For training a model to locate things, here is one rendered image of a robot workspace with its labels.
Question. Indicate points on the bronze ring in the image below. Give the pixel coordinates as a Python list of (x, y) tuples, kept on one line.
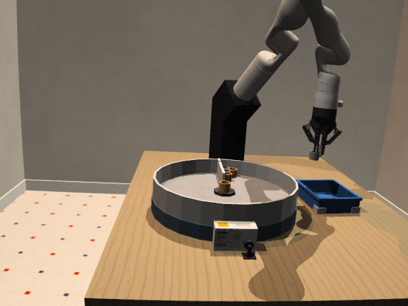
[(234, 172), (228, 176), (224, 186)]

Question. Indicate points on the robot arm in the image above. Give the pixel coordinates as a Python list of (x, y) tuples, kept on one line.
[(292, 15)]

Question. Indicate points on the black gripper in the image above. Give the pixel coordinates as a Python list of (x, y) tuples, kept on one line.
[(322, 126)]

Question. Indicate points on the blue crate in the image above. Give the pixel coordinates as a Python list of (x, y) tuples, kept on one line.
[(328, 197)]

